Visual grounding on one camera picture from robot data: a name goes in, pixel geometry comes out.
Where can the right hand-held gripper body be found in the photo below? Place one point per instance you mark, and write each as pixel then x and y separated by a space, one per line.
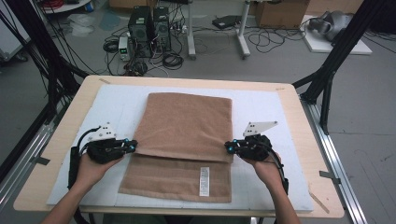
pixel 257 147

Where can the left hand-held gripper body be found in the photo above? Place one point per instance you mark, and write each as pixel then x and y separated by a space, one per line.
pixel 104 151

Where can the tan towel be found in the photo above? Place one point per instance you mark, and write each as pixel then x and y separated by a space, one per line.
pixel 186 124

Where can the person's left hand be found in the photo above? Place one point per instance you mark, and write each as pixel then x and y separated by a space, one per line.
pixel 90 172

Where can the person's right hand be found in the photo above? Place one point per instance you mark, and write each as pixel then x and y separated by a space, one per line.
pixel 271 172

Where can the white foam mat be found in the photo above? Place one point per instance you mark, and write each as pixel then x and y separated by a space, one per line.
pixel 274 102

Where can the wooden table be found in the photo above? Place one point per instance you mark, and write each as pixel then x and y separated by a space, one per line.
pixel 186 81

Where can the wooden stick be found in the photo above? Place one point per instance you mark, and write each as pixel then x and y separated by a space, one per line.
pixel 319 202

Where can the white power supply unit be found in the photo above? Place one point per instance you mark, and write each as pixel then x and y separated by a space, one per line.
pixel 124 48

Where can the large black computer tower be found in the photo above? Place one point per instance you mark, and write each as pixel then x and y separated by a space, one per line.
pixel 140 28

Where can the slim black computer tower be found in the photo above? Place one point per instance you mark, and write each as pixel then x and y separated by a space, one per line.
pixel 162 28

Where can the white floor board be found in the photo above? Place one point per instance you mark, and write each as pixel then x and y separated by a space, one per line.
pixel 320 45

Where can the flat black device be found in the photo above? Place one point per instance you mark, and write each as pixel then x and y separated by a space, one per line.
pixel 225 21

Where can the clear plastic sheet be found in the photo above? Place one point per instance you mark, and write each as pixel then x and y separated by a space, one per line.
pixel 81 25

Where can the large cardboard box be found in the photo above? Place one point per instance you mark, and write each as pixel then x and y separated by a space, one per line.
pixel 280 14

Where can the flat cardboard box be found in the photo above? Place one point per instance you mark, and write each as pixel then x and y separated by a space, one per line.
pixel 130 3

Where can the round white table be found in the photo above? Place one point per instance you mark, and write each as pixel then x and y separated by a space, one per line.
pixel 71 6

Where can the grey robot shell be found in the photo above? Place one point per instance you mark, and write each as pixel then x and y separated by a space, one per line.
pixel 333 23

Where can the white cabinet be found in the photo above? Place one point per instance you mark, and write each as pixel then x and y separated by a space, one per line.
pixel 12 37

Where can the grey metal bracket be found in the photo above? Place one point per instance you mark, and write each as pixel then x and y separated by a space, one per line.
pixel 40 160
pixel 330 176

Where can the aluminium rail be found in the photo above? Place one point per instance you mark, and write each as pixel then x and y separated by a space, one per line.
pixel 25 161
pixel 336 161

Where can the white desk frame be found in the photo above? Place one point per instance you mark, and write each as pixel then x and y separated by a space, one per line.
pixel 191 31

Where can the black frame strut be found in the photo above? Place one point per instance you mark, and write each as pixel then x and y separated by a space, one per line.
pixel 339 46

